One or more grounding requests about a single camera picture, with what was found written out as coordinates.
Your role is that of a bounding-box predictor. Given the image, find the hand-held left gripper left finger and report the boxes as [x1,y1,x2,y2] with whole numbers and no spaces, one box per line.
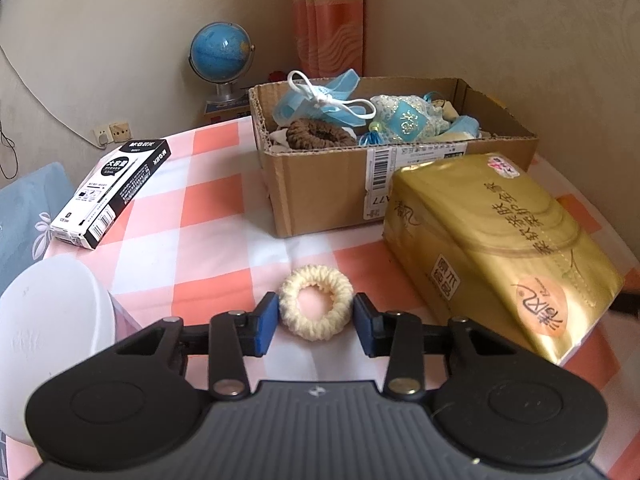
[116,293,279,401]

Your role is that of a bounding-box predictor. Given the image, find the blue face mask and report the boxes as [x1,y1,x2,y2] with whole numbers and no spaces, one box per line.
[452,115,482,137]

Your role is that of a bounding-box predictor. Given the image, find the bundle of blue face masks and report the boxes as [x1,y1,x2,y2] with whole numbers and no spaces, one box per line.
[272,69,378,128]

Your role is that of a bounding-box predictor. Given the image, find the cream yellow cloth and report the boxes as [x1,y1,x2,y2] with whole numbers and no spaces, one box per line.
[434,101,473,143]

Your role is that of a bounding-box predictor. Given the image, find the pink patterned curtain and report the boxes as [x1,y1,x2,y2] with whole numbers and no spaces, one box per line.
[290,0,368,78]

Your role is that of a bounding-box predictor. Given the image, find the cardboard box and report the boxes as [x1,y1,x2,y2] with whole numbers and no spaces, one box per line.
[248,76,540,238]

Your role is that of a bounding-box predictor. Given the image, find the cream knitted scrunchie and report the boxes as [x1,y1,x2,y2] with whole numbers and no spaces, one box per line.
[277,263,355,343]

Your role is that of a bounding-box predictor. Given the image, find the brown knitted scrunchie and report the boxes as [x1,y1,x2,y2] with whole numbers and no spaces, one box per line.
[285,117,357,151]

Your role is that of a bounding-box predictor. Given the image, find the thin grey wall cable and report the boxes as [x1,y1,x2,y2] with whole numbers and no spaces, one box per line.
[0,42,101,148]

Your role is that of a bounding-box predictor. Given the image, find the gold tissue pack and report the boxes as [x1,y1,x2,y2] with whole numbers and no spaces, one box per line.
[382,152,626,367]

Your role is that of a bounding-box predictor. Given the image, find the blue floral cushion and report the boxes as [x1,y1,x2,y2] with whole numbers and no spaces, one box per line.
[0,161,68,293]

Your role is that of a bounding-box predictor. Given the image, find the black and white pen box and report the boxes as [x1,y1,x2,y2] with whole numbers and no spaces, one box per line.
[49,137,172,251]

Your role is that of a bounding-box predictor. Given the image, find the blue globe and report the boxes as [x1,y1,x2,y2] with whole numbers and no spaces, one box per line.
[189,21,253,106]

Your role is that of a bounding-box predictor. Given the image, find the blue sachet with blue tassel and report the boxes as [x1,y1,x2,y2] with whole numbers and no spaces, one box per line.
[357,94,446,147]

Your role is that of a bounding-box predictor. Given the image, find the pink checkered tablecloth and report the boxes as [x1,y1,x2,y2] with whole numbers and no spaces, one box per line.
[0,122,640,480]

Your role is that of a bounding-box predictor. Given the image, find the white lidded container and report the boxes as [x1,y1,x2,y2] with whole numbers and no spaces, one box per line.
[0,258,136,446]

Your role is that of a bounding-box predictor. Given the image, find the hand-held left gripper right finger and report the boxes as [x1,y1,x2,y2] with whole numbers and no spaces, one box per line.
[353,293,516,401]

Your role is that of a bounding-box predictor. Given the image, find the small printed box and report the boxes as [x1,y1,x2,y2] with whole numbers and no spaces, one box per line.
[201,101,253,126]

